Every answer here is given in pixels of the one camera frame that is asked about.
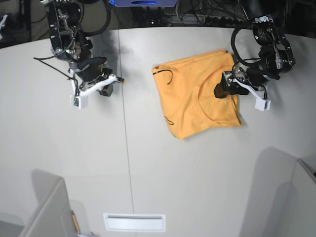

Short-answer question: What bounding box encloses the black power strip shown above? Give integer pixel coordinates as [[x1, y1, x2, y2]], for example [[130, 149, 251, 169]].
[[203, 15, 246, 28]]

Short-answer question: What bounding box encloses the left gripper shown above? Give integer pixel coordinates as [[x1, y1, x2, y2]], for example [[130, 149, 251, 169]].
[[214, 63, 267, 99]]

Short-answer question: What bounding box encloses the blue purple box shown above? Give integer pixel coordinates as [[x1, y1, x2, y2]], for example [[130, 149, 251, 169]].
[[109, 0, 178, 7]]

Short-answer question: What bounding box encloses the grey right partition panel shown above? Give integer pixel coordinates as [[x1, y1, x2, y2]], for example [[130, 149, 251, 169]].
[[257, 151, 316, 237]]

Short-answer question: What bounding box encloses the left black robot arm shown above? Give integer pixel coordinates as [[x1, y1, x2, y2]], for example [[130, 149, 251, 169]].
[[214, 0, 296, 100]]

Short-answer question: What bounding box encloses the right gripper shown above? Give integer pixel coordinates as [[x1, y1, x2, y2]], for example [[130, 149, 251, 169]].
[[68, 57, 123, 96]]

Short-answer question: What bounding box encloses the grey partition panel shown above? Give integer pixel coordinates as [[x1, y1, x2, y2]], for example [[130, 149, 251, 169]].
[[257, 151, 316, 237], [0, 170, 97, 237]]

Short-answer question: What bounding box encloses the yellow T-shirt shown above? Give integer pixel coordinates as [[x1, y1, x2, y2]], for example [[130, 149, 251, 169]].
[[152, 50, 242, 140]]

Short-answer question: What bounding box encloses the grey left partition panel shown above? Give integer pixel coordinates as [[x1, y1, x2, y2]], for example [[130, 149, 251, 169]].
[[0, 170, 97, 237]]

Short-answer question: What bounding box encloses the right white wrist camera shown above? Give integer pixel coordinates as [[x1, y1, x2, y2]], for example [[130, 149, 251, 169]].
[[69, 69, 120, 109]]

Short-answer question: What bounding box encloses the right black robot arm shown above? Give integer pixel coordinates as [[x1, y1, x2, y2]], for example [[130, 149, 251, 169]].
[[36, 0, 124, 98]]

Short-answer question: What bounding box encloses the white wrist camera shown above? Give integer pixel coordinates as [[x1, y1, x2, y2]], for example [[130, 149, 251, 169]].
[[233, 79, 271, 112], [69, 69, 120, 109]]

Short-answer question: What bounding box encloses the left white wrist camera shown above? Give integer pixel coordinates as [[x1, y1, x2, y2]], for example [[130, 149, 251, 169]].
[[233, 79, 271, 112]]

